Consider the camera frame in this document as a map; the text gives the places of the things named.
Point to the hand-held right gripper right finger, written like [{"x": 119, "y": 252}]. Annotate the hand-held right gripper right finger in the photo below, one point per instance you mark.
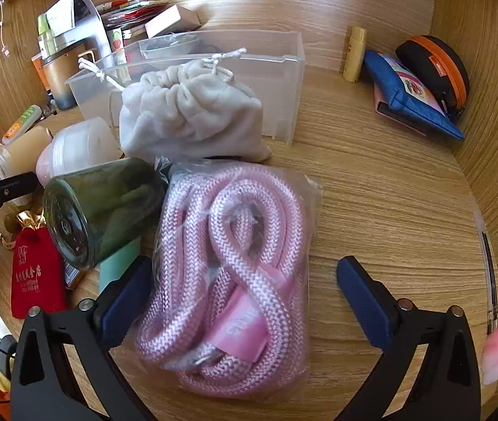
[{"x": 363, "y": 302}]

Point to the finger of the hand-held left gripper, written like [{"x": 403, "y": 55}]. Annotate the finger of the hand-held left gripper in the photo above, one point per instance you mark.
[{"x": 8, "y": 185}]

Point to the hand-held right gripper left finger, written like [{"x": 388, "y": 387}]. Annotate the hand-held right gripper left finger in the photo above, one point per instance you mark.
[{"x": 119, "y": 311}]

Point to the mint green tube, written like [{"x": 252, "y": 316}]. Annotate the mint green tube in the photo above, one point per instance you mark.
[{"x": 115, "y": 267}]

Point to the cream pudding cup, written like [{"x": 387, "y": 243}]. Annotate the cream pudding cup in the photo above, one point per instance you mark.
[{"x": 25, "y": 144}]

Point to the small black Max box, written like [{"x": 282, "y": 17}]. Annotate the small black Max box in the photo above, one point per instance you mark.
[{"x": 72, "y": 275}]

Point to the red velvet pouch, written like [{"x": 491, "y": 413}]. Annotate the red velvet pouch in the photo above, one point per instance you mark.
[{"x": 34, "y": 272}]

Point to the frosted white round container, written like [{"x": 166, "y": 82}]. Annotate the frosted white round container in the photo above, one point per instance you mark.
[{"x": 82, "y": 144}]

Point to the dark green cylinder jar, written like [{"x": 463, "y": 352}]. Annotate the dark green cylinder jar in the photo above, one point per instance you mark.
[{"x": 108, "y": 201}]

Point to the clear plastic storage box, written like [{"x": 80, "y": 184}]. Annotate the clear plastic storage box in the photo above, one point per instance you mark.
[{"x": 275, "y": 79}]

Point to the wooden desktop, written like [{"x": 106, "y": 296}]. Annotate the wooden desktop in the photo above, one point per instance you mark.
[{"x": 385, "y": 193}]

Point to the brown ceramic mug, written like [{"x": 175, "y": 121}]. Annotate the brown ceramic mug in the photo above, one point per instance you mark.
[{"x": 60, "y": 79}]

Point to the green white bottle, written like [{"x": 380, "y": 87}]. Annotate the green white bottle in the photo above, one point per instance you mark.
[{"x": 45, "y": 35}]

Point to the white printed papers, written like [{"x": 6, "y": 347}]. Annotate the white printed papers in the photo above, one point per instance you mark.
[{"x": 62, "y": 13}]

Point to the fruit print card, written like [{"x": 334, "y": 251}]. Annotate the fruit print card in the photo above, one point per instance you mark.
[{"x": 117, "y": 38}]

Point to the pink wallet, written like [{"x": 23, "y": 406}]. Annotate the pink wallet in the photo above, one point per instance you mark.
[{"x": 380, "y": 101}]

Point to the stack of booklets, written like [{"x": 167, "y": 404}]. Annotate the stack of booklets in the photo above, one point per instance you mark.
[{"x": 130, "y": 13}]

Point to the blue zip pouch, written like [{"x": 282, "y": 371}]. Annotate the blue zip pouch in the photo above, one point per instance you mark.
[{"x": 389, "y": 92}]

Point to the white cardboard box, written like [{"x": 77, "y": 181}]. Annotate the white cardboard box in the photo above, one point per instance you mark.
[{"x": 170, "y": 19}]

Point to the black orange zip case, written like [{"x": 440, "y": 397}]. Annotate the black orange zip case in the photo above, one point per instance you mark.
[{"x": 424, "y": 65}]

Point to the small yellow bottle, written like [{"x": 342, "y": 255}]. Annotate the small yellow bottle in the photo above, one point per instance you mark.
[{"x": 355, "y": 57}]

